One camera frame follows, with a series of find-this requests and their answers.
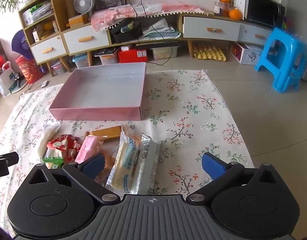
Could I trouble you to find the plain orange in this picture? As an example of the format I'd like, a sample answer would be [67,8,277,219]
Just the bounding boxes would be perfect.
[229,8,242,21]

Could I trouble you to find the orange cracker packet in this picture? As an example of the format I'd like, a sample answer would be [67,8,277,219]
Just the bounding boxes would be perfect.
[93,152,119,187]

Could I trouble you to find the black storage box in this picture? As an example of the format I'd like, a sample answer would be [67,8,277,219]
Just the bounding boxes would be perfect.
[110,19,143,43]

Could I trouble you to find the pink snack packet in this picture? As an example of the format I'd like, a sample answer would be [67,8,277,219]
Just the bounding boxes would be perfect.
[74,135,107,164]

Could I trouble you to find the yellow cardboard box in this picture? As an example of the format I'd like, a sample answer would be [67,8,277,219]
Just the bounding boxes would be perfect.
[68,14,89,27]

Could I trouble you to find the yellow egg tray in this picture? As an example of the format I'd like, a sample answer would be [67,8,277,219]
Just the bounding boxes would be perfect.
[193,44,227,62]

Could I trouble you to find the wooden TV cabinet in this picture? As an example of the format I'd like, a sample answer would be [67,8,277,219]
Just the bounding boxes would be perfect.
[107,11,275,58]

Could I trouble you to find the stack of folded papers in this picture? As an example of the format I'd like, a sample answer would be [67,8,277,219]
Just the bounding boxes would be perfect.
[141,18,182,40]

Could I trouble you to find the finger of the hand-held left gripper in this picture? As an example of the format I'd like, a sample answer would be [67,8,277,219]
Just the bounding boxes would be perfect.
[0,151,19,167]

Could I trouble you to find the red printed gift bag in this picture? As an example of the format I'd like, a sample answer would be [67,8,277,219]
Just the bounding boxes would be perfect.
[15,55,45,83]

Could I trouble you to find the stack of paper documents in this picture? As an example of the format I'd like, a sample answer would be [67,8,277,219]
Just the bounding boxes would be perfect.
[22,1,54,25]

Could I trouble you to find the blue plastic stool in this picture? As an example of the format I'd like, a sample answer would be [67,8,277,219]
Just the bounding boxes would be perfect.
[255,27,307,93]

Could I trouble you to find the green snack packet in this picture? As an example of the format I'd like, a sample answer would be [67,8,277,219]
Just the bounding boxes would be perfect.
[42,155,64,170]

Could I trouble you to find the light green pouch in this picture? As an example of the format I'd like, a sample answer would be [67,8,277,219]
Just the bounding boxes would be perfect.
[120,21,134,33]

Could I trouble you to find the pink fringed cloth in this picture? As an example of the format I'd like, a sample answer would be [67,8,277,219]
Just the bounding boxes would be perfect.
[90,1,214,34]

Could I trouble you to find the glass jar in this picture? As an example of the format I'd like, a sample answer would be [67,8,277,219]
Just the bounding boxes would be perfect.
[214,1,230,17]

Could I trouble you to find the clear box orange handle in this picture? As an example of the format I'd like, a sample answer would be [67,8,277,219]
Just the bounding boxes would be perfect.
[95,47,119,65]

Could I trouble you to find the clear packet light blue label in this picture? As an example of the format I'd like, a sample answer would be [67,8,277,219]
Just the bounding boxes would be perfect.
[105,125,142,194]

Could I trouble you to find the white cabinet drawer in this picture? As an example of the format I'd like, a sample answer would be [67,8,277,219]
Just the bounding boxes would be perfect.
[237,23,273,46]
[183,16,241,42]
[30,35,67,64]
[63,25,110,55]

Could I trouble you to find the white desk fan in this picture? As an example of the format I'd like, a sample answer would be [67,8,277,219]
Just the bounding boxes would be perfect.
[73,0,94,15]

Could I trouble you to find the white microwave black door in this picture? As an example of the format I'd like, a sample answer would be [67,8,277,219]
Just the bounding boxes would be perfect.
[230,0,286,29]

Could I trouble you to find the white rice cracker packet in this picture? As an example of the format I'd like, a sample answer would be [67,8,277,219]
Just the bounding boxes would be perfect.
[30,120,61,161]

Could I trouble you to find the dark thin cable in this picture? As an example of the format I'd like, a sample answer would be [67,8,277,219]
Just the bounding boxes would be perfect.
[27,81,47,93]

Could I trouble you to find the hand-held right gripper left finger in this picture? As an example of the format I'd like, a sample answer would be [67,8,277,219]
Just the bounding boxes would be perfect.
[27,153,119,203]

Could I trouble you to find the purple sun hat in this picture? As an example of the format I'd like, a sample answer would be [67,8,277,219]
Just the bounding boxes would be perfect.
[11,29,31,55]

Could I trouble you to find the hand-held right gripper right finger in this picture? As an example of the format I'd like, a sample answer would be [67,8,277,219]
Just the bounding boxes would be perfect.
[187,152,279,203]

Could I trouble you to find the white shopping bag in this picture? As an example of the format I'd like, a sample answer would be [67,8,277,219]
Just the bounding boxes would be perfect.
[0,61,20,97]

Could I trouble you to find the red snack packet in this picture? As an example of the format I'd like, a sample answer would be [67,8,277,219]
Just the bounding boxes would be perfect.
[46,134,82,163]

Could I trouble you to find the grey white snack packet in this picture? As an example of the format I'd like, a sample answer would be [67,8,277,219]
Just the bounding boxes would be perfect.
[132,133,162,195]

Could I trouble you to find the clear box blue lid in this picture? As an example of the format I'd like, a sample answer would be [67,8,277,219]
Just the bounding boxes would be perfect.
[72,54,90,68]

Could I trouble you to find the clear box pink contents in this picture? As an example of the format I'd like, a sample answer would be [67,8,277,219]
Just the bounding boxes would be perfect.
[51,61,66,75]

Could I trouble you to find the floral tablecloth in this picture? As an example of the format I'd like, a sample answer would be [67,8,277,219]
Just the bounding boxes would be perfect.
[0,69,255,233]

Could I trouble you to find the red cardboard box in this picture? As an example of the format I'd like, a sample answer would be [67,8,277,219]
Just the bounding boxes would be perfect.
[118,45,148,64]

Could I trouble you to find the pink cardboard box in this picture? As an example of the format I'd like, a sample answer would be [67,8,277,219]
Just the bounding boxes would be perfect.
[49,62,147,121]

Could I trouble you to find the black power cable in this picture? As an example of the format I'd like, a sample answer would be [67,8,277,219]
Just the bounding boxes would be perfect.
[129,0,139,43]
[141,0,174,67]

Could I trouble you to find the white printed toy box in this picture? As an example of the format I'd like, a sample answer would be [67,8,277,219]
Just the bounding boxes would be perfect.
[231,42,264,65]

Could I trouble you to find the brown snack packet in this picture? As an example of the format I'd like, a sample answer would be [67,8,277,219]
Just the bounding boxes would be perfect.
[84,125,122,144]

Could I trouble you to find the wooden shelf cabinet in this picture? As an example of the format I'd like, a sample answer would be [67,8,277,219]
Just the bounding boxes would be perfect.
[18,0,112,77]

